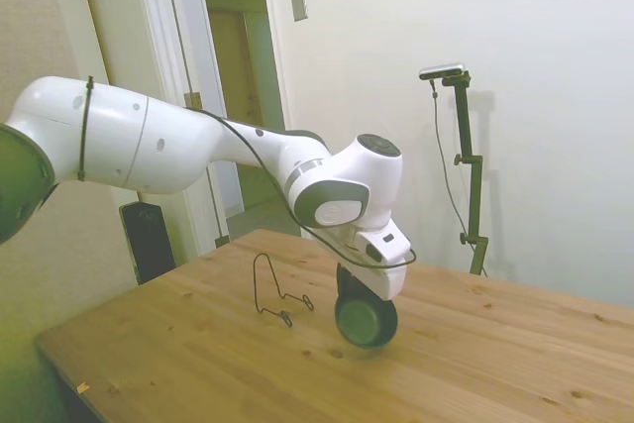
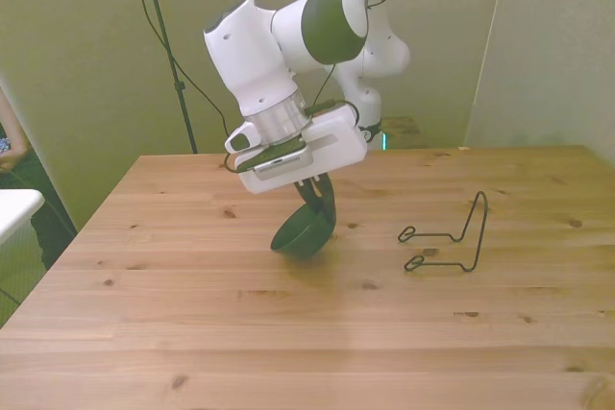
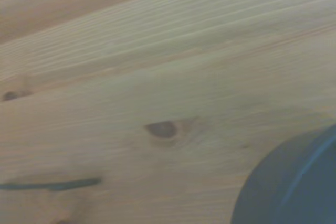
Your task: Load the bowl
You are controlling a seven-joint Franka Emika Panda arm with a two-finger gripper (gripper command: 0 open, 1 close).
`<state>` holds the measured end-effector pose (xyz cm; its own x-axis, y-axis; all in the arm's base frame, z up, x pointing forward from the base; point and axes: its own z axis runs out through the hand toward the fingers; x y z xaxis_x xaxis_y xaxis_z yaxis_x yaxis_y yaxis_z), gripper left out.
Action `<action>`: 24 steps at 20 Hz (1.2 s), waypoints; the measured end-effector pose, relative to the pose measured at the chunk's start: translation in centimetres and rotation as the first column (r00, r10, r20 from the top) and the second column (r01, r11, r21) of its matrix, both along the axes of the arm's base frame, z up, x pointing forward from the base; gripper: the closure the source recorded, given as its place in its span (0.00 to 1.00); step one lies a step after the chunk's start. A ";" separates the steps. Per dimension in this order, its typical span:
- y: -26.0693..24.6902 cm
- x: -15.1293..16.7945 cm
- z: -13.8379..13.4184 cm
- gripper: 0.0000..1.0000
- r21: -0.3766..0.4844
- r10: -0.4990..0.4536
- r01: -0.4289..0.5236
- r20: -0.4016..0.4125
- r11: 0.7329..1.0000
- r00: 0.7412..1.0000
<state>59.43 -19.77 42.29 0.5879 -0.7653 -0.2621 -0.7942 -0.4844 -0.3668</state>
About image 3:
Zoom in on dark green bowl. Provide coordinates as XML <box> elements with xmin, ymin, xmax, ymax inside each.
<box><xmin>230</xmin><ymin>123</ymin><xmax>336</xmax><ymax>224</ymax></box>

